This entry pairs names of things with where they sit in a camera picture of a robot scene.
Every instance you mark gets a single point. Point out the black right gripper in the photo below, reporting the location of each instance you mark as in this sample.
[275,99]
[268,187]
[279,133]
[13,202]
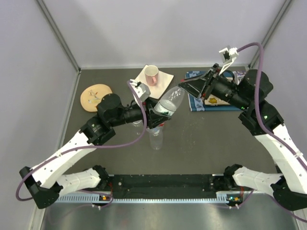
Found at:
[195,87]

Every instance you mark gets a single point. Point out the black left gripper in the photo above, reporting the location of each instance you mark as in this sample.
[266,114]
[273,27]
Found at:
[154,119]

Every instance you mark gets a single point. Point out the clear bottle with red label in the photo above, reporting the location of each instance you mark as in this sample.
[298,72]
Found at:
[170,101]

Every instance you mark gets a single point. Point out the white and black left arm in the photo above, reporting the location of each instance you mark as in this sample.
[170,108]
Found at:
[47,181]

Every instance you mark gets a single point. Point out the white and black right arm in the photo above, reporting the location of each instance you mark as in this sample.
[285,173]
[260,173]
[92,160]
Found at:
[266,125]

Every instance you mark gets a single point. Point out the clear bottle with blue cap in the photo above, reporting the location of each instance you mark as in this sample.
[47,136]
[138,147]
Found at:
[156,137]

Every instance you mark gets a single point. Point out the short clear capped bottle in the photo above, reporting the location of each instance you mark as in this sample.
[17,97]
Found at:
[138,124]

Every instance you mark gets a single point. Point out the white square plate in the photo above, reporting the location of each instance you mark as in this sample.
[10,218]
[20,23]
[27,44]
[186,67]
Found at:
[164,80]

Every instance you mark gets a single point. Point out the pink ceramic mug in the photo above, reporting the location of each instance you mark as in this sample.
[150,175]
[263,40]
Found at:
[151,75]

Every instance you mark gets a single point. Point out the beige oval painted plate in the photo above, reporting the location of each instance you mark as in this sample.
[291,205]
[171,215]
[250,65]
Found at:
[93,95]

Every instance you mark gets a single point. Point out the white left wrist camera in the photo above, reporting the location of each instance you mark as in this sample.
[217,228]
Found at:
[141,90]

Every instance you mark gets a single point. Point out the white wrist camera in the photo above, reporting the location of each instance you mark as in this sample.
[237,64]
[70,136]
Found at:
[228,56]
[141,90]

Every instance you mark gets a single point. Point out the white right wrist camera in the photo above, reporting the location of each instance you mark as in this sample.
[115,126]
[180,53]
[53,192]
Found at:
[228,56]

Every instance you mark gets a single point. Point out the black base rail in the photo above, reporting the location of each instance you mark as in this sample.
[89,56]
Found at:
[169,185]

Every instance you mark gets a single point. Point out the grey slotted cable duct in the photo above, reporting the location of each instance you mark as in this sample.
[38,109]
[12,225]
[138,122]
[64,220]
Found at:
[219,198]

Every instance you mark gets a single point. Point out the metal frame post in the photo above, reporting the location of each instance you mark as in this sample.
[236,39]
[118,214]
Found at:
[57,33]
[276,22]

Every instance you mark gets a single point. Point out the left metal frame post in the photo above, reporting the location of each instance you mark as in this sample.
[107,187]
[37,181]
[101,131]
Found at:
[57,33]

